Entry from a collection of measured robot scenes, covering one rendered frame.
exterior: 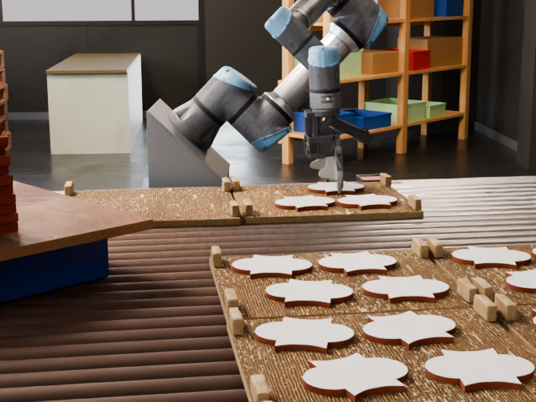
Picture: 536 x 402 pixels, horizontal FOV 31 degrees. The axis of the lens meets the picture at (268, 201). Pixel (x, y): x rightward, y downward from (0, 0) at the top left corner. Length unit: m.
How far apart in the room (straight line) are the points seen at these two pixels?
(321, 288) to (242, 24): 9.27
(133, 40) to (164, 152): 8.25
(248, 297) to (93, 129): 7.09
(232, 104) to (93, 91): 5.91
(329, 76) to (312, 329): 1.04
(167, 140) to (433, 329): 1.36
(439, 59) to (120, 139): 2.98
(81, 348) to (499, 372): 0.60
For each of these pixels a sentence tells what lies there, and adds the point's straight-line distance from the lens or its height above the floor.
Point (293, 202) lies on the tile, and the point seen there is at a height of 0.95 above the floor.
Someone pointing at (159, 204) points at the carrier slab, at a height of 0.94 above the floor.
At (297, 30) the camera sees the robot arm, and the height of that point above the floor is 1.33.
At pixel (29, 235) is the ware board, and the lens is 1.64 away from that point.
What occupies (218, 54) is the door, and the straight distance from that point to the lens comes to 10.83.
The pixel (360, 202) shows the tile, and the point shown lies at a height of 0.95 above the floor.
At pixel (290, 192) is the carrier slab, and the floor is 0.94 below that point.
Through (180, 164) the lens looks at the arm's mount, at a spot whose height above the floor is 0.96.
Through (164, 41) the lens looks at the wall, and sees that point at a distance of 10.87.
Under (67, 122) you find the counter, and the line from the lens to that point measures 8.67.
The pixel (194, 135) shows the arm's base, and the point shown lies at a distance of 2.75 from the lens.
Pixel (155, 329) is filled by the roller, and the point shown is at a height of 0.92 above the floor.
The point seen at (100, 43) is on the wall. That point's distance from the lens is 10.92.
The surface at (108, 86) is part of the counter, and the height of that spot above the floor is 0.59.
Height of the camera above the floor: 1.44
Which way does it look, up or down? 13 degrees down
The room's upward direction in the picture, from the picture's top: straight up
